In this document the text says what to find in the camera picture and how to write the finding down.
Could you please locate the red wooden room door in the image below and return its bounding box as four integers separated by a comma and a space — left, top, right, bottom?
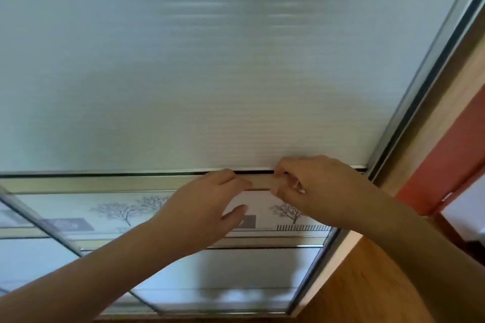
396, 82, 485, 218

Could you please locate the person's right forearm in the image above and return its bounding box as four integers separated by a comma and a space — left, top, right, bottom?
341, 197, 485, 323

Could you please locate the person's right hand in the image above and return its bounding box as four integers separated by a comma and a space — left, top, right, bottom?
269, 155, 387, 229

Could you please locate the wooden wardrobe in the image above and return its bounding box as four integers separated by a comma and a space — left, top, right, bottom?
0, 0, 485, 319

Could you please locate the person's left hand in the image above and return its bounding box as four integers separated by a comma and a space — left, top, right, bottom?
150, 169, 253, 255

